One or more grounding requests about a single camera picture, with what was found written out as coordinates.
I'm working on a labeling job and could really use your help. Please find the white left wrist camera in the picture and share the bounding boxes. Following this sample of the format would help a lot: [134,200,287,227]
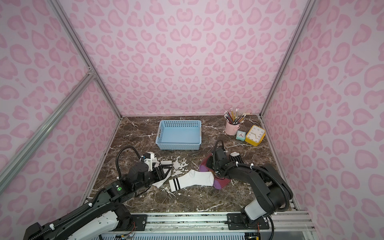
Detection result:
[142,152,160,171]

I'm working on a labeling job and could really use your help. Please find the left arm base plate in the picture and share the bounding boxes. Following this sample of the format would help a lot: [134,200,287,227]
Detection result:
[116,214,148,232]

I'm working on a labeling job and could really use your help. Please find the pink pencil cup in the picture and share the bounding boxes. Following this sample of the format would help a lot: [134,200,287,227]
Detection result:
[225,122,240,136]

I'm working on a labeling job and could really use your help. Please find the light blue plastic basket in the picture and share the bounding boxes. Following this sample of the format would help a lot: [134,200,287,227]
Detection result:
[156,120,202,151]

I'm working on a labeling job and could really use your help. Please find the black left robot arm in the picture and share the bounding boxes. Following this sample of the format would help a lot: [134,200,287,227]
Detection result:
[24,162,172,240]

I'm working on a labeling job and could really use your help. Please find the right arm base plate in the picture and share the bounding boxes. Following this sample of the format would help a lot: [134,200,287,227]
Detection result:
[225,213,270,230]

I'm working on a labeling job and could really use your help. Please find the yellow square alarm clock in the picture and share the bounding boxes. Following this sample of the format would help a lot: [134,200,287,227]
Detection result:
[245,125,266,147]

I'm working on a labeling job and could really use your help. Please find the bundle of coloured pencils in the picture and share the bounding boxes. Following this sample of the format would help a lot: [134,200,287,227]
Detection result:
[224,108,248,125]

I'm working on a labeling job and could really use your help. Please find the maroon purple sock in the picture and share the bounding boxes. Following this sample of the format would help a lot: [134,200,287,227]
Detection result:
[199,154,215,174]
[213,177,231,190]

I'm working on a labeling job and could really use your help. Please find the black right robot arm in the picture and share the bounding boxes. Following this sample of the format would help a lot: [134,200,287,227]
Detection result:
[209,146,293,224]

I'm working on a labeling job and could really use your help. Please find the black striped sock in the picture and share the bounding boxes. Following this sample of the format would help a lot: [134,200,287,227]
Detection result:
[153,161,173,189]
[229,152,244,164]

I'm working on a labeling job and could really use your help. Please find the aluminium front rail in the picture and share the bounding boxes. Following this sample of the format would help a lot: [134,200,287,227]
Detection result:
[65,211,319,240]

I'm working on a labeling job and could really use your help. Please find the aluminium frame strut left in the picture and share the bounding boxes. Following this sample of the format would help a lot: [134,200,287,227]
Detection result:
[1,71,95,193]

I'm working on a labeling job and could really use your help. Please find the small teal cube clock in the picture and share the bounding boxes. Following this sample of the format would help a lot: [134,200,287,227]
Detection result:
[236,130,247,141]

